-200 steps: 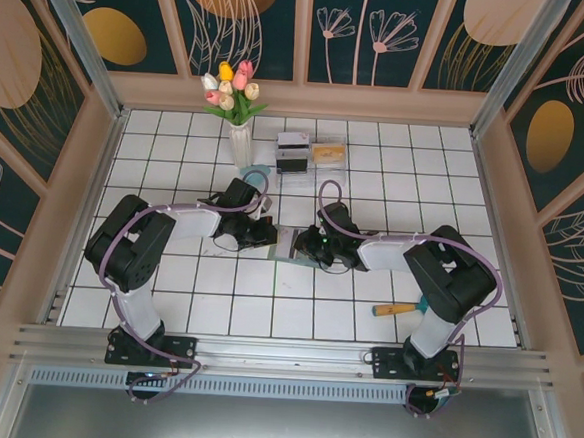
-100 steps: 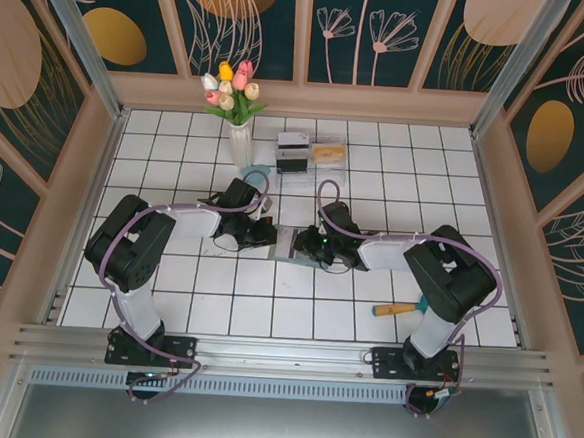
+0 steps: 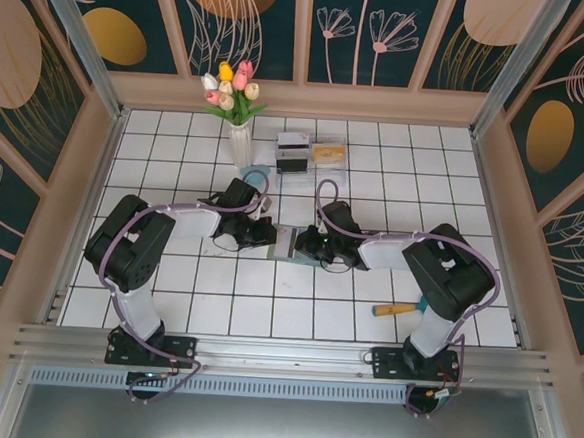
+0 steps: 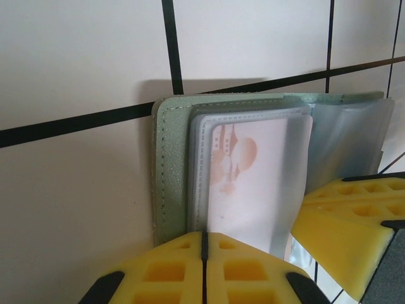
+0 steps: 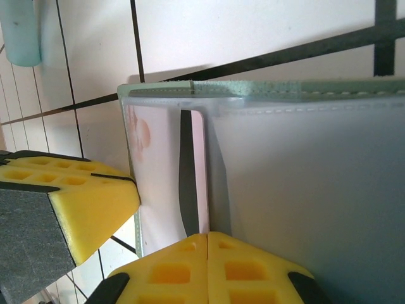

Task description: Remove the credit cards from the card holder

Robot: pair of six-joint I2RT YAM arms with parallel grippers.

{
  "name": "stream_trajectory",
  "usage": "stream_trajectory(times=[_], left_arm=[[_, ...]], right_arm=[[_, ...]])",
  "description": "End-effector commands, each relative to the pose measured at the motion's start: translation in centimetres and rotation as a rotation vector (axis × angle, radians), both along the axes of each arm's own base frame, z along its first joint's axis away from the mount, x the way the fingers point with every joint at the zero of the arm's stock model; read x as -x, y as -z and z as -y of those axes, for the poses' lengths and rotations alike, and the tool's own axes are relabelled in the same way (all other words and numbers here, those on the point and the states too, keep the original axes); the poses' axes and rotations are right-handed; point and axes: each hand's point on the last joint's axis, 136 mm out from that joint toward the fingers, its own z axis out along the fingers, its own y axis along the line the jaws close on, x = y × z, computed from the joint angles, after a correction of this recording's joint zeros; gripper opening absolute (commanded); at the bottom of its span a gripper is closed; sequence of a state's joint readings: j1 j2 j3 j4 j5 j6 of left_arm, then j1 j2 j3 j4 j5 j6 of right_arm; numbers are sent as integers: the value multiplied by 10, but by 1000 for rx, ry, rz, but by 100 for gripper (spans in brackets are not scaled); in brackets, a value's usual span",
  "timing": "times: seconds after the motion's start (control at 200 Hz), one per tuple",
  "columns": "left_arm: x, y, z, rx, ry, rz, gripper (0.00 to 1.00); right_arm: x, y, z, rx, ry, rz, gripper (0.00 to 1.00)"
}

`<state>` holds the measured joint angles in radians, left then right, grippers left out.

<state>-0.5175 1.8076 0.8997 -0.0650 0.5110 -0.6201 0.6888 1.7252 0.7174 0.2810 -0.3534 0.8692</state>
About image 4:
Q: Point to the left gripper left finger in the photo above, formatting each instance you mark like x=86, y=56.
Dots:
x=164, y=272

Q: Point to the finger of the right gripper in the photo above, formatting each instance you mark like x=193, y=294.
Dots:
x=335, y=247
x=357, y=190

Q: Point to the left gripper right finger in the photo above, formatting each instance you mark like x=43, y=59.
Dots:
x=246, y=275

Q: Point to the pale card with orange picture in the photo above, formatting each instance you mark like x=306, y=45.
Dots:
x=253, y=190

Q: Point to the green card holder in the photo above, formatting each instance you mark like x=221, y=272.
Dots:
x=172, y=158

